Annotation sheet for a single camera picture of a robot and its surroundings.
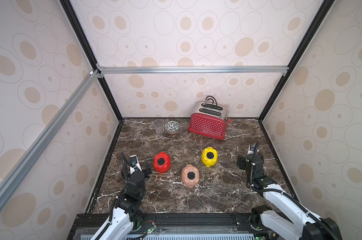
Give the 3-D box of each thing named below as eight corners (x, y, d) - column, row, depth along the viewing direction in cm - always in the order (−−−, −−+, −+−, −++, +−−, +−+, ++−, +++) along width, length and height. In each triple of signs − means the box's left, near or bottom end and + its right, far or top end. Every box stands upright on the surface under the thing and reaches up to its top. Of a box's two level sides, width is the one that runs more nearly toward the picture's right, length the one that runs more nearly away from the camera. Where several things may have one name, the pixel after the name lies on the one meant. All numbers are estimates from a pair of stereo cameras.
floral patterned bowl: (164, 132, 113) (164, 128, 110) (165, 123, 119) (165, 120, 116) (179, 132, 113) (179, 128, 110) (179, 123, 119) (179, 120, 116)
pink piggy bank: (181, 188, 87) (181, 181, 79) (182, 172, 93) (181, 164, 85) (198, 188, 87) (199, 181, 79) (197, 172, 93) (198, 164, 85)
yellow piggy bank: (202, 167, 95) (204, 160, 87) (201, 155, 101) (202, 146, 93) (216, 168, 95) (218, 160, 87) (214, 155, 101) (216, 146, 93)
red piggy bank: (155, 173, 93) (152, 165, 85) (157, 160, 99) (154, 152, 91) (169, 173, 93) (168, 165, 85) (170, 160, 99) (169, 152, 91)
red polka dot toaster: (188, 130, 115) (189, 110, 99) (205, 115, 126) (208, 94, 110) (215, 147, 105) (221, 128, 89) (231, 129, 116) (238, 108, 100)
